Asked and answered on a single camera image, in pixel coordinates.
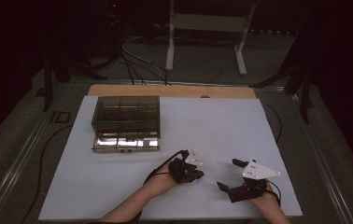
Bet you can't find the person's left hand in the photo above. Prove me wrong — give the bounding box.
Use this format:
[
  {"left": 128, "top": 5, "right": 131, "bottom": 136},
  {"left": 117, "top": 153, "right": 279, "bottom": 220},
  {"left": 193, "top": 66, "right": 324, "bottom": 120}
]
[{"left": 144, "top": 162, "right": 179, "bottom": 198}]

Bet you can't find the wooden table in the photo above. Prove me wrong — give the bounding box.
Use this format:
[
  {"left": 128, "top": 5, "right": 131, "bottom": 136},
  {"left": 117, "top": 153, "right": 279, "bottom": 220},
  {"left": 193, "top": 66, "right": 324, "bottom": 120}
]
[{"left": 87, "top": 83, "right": 258, "bottom": 100}]

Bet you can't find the left hand-held gripper cable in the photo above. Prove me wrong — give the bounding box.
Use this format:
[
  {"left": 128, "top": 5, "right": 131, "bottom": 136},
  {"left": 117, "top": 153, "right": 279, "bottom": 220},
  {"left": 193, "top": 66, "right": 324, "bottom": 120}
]
[{"left": 136, "top": 149, "right": 190, "bottom": 219}]

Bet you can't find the person's right hand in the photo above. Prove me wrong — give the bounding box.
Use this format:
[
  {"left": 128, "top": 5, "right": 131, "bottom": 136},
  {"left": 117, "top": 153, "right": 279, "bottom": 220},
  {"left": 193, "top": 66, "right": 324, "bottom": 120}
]
[{"left": 248, "top": 183, "right": 280, "bottom": 211}]

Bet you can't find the white board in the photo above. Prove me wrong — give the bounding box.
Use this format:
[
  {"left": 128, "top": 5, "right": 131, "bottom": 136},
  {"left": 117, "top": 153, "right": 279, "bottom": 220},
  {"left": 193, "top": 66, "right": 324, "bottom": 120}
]
[{"left": 37, "top": 95, "right": 304, "bottom": 222}]

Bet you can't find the power strip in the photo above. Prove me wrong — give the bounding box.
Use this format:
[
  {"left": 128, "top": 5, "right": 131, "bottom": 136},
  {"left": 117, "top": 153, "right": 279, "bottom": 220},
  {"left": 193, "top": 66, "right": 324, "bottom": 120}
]
[{"left": 248, "top": 28, "right": 291, "bottom": 35}]

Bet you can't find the black floor bracket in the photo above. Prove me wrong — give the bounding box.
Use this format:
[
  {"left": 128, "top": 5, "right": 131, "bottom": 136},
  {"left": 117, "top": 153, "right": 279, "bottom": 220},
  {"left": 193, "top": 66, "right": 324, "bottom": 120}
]
[{"left": 49, "top": 110, "right": 72, "bottom": 125}]

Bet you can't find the white metal stand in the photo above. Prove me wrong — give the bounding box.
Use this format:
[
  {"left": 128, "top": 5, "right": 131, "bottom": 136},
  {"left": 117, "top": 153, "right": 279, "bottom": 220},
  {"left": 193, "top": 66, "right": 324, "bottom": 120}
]
[{"left": 164, "top": 0, "right": 259, "bottom": 77}]

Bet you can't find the short black floor cable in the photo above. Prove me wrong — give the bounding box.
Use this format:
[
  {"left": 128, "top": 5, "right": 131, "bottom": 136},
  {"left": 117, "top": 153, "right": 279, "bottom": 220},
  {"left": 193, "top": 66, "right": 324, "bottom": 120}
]
[{"left": 260, "top": 101, "right": 284, "bottom": 145}]

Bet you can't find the right hand-held gripper cable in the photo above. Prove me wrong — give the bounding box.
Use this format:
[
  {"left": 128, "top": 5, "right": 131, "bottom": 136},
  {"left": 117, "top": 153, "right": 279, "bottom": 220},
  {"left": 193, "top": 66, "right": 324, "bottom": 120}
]
[{"left": 266, "top": 179, "right": 282, "bottom": 207}]

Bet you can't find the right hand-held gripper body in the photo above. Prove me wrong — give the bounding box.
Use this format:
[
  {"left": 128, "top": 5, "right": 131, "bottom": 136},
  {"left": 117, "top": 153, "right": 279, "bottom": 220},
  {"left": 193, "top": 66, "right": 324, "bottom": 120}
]
[{"left": 226, "top": 160, "right": 282, "bottom": 204}]

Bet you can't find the hand-held gripper cable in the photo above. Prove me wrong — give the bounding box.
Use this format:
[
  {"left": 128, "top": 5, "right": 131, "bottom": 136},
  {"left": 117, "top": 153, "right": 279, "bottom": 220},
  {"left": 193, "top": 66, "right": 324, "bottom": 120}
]
[
  {"left": 266, "top": 179, "right": 282, "bottom": 207},
  {"left": 136, "top": 149, "right": 190, "bottom": 219}
]

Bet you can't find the thick black floor cable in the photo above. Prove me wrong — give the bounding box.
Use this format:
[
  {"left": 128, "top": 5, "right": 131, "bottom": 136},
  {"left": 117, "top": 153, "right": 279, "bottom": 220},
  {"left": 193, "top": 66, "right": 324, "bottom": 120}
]
[{"left": 120, "top": 49, "right": 170, "bottom": 87}]

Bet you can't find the long black floor cable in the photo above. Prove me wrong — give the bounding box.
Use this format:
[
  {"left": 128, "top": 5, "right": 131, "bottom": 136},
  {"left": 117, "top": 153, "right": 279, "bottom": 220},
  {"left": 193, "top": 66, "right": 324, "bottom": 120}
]
[{"left": 20, "top": 123, "right": 75, "bottom": 224}]

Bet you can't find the white floor cable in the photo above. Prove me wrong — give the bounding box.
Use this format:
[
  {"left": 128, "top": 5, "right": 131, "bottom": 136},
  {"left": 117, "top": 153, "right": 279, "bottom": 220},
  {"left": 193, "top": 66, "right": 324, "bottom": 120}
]
[{"left": 120, "top": 35, "right": 167, "bottom": 86}]

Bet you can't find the smoky transparent drawer box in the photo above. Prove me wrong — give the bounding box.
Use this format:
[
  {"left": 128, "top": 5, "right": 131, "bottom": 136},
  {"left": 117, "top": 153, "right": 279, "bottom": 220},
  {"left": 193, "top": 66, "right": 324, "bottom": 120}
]
[{"left": 91, "top": 95, "right": 162, "bottom": 140}]

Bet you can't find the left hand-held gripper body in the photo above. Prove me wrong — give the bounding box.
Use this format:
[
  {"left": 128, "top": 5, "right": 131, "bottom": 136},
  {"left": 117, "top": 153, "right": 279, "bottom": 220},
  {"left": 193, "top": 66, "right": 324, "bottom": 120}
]
[{"left": 168, "top": 148, "right": 205, "bottom": 185}]

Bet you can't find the black stand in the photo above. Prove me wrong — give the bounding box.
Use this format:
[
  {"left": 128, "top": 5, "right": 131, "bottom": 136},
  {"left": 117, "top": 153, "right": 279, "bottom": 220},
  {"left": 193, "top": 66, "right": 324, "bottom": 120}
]
[
  {"left": 247, "top": 30, "right": 318, "bottom": 124},
  {"left": 41, "top": 51, "right": 109, "bottom": 113}
]

